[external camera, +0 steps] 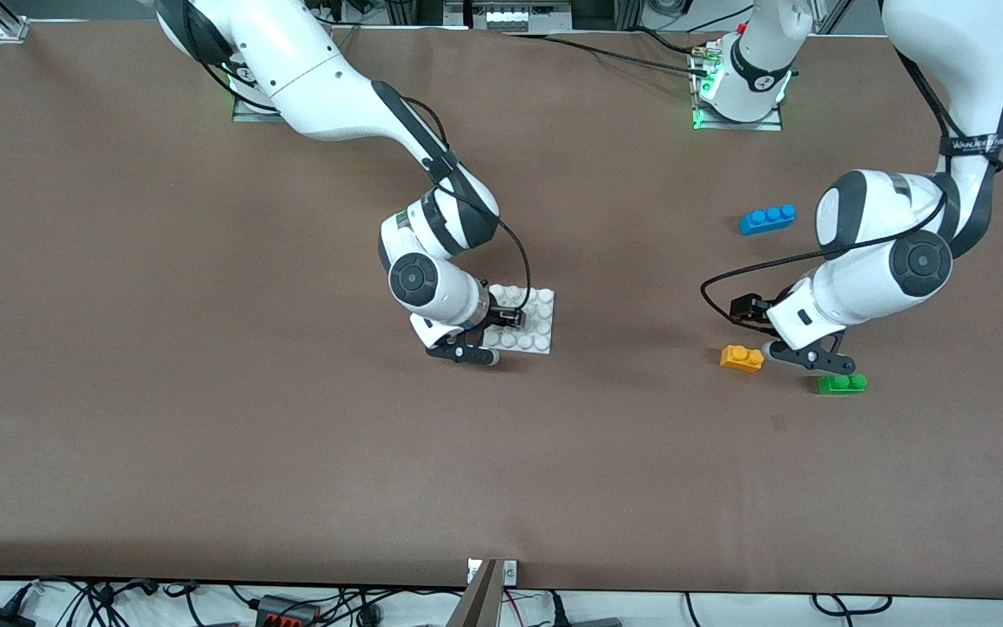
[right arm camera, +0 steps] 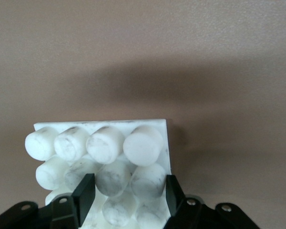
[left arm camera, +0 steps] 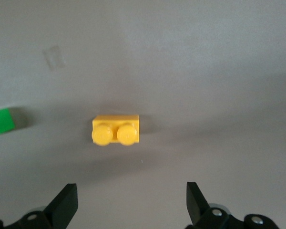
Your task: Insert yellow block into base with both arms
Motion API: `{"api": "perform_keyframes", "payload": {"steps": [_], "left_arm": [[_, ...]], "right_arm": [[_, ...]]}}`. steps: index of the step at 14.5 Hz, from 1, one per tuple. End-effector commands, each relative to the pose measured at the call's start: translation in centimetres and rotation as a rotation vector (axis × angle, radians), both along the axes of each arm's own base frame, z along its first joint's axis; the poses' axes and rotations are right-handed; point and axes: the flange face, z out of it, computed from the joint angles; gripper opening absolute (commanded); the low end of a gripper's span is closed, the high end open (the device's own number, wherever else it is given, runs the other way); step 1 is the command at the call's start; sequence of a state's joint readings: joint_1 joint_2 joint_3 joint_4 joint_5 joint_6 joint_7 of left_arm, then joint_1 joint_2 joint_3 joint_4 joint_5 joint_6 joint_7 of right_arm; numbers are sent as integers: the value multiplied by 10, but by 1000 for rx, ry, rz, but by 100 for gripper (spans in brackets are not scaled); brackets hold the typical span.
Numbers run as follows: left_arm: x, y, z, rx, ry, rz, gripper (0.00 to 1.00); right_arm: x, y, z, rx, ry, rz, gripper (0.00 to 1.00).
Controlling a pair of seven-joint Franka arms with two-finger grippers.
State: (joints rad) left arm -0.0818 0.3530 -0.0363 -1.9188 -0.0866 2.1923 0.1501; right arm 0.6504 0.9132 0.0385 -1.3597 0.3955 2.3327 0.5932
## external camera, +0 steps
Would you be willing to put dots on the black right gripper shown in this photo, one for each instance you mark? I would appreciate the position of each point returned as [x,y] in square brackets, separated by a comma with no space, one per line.
[502,314]

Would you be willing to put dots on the white studded base plate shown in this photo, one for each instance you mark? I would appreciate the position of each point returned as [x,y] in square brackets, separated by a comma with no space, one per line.
[538,329]

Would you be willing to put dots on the yellow toy block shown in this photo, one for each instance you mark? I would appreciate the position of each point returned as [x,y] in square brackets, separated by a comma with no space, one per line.
[741,358]

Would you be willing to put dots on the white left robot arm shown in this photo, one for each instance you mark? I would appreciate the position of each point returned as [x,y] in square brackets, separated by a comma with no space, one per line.
[945,52]

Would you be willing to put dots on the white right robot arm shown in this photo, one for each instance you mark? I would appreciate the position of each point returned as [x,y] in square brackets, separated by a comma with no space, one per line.
[319,78]

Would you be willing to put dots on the blue toy block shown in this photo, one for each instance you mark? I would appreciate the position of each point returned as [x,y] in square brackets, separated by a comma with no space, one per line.
[767,221]

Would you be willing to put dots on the green toy block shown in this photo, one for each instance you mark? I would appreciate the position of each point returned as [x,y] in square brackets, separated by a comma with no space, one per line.
[841,386]

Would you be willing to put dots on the white power strip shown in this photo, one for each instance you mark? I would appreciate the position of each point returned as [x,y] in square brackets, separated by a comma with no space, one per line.
[506,16]

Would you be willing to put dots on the black box orange connectors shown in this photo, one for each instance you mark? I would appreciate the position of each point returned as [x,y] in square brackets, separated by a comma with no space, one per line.
[279,611]

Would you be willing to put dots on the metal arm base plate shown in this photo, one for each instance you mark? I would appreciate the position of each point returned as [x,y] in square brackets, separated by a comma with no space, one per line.
[253,114]
[737,125]

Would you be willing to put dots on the small white bracket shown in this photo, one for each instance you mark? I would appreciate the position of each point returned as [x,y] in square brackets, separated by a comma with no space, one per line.
[510,572]
[473,570]

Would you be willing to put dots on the grey tapered post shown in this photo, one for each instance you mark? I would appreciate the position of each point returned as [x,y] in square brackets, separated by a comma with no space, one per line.
[477,605]

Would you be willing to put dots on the aluminium frame profile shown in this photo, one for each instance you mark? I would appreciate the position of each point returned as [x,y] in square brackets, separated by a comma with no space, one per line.
[10,28]

